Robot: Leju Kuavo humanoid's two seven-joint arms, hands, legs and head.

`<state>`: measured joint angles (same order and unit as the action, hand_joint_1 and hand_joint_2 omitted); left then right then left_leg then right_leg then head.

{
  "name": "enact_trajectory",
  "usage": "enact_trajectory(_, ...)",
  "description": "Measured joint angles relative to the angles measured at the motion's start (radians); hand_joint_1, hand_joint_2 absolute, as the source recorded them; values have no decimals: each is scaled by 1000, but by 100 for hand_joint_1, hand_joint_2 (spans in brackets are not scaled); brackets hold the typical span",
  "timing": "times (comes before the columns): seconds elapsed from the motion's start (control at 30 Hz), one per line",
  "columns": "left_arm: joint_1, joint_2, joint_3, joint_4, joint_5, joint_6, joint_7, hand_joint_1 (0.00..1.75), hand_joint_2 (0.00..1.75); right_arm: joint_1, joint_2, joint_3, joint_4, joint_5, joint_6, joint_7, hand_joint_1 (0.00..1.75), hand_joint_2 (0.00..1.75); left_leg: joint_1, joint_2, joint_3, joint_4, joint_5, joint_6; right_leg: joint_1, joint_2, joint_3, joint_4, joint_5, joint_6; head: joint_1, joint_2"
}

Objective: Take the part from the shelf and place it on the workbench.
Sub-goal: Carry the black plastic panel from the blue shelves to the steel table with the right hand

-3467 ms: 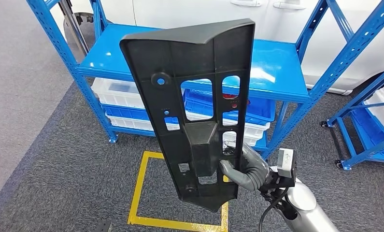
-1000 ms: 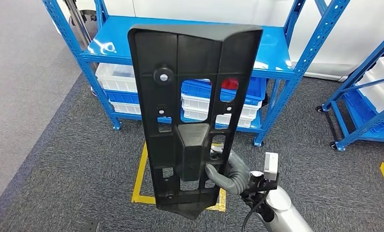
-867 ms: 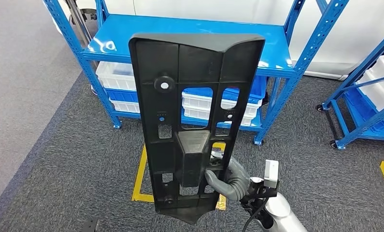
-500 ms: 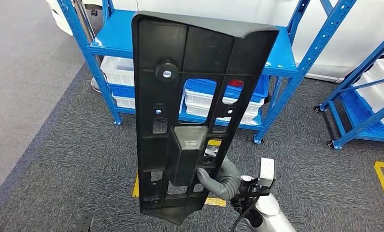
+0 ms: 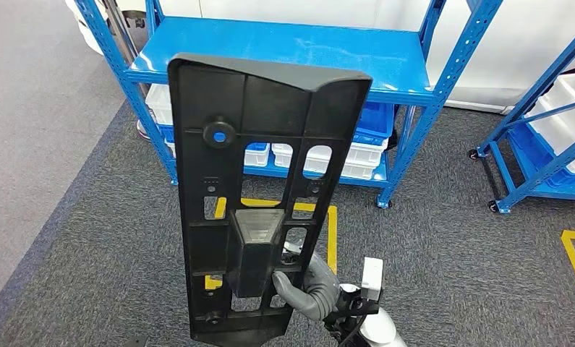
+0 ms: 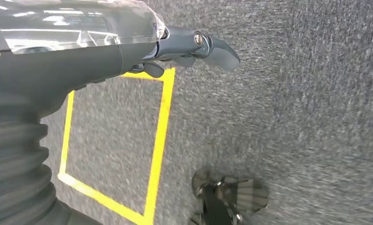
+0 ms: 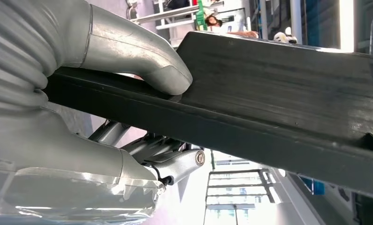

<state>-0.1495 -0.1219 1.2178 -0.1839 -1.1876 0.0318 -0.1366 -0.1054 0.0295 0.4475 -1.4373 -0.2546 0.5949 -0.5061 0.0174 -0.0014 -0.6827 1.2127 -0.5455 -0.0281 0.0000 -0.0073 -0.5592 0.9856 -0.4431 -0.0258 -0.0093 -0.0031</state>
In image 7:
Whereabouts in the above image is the green crate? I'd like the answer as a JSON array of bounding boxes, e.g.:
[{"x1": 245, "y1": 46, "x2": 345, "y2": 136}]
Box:
[{"x1": 195, "y1": 0, "x2": 209, "y2": 32}]

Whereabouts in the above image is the person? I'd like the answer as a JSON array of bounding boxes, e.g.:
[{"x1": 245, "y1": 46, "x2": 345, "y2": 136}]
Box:
[{"x1": 204, "y1": 14, "x2": 260, "y2": 39}]

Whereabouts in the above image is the blue sign panel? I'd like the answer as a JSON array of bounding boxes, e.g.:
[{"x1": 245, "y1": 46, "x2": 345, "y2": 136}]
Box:
[{"x1": 299, "y1": 177, "x2": 326, "y2": 196}]

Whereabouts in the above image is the white frame table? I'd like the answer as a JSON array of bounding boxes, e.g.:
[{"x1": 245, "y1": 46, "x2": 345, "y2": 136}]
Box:
[{"x1": 129, "y1": 0, "x2": 226, "y2": 32}]

